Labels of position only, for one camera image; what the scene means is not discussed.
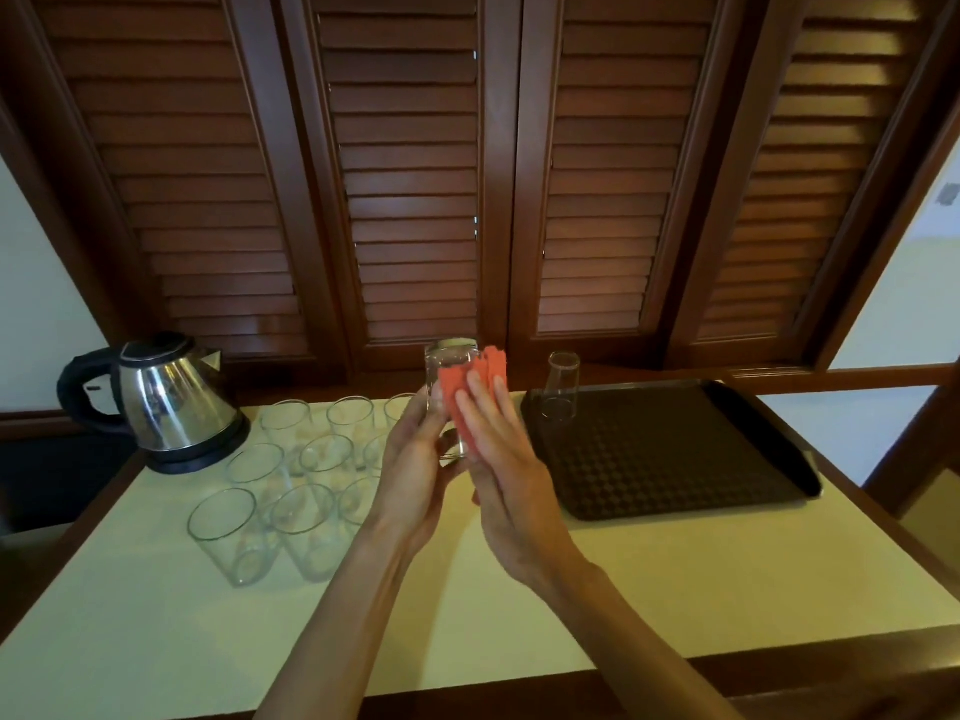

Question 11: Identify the person's right hand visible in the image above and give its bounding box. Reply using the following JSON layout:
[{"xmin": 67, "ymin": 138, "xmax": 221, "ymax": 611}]
[{"xmin": 453, "ymin": 370, "xmax": 594, "ymax": 597}]

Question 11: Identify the person's left hand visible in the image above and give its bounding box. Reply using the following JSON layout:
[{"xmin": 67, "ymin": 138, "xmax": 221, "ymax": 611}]
[{"xmin": 369, "ymin": 381, "xmax": 470, "ymax": 560}]

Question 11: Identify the red cloth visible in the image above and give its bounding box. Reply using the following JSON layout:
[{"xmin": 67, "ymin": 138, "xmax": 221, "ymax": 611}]
[{"xmin": 437, "ymin": 345, "xmax": 511, "ymax": 460}]

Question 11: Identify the group of clear glasses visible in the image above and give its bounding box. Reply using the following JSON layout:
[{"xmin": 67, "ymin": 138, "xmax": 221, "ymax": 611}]
[{"xmin": 186, "ymin": 393, "xmax": 418, "ymax": 589}]

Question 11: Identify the dark brown textured tray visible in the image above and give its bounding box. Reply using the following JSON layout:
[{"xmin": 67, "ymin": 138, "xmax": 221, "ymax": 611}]
[{"xmin": 520, "ymin": 378, "xmax": 824, "ymax": 523}]

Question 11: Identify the person's left forearm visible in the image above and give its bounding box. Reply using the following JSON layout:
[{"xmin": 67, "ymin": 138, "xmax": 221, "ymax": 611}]
[{"xmin": 254, "ymin": 520, "xmax": 412, "ymax": 720}]

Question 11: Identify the steel electric kettle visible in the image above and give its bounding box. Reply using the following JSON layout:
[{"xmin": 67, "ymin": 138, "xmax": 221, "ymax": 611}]
[
  {"xmin": 143, "ymin": 413, "xmax": 252, "ymax": 476},
  {"xmin": 56, "ymin": 331, "xmax": 252, "ymax": 476}
]

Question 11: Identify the brown louvered wooden shutter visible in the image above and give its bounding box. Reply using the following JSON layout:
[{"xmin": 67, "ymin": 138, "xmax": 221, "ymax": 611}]
[
  {"xmin": 273, "ymin": 0, "xmax": 523, "ymax": 368},
  {"xmin": 0, "ymin": 0, "xmax": 350, "ymax": 368},
  {"xmin": 509, "ymin": 0, "xmax": 778, "ymax": 365},
  {"xmin": 665, "ymin": 0, "xmax": 960, "ymax": 368}
]

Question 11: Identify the white paper notice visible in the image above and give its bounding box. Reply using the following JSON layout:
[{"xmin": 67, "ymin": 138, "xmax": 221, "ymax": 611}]
[{"xmin": 911, "ymin": 138, "xmax": 960, "ymax": 241}]

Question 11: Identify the brown wooden wall rail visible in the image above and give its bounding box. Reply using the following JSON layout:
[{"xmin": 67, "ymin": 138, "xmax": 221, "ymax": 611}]
[{"xmin": 725, "ymin": 360, "xmax": 960, "ymax": 398}]

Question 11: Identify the brown wooden door frame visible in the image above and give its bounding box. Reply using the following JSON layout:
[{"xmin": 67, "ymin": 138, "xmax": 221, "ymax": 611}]
[{"xmin": 862, "ymin": 381, "xmax": 960, "ymax": 518}]

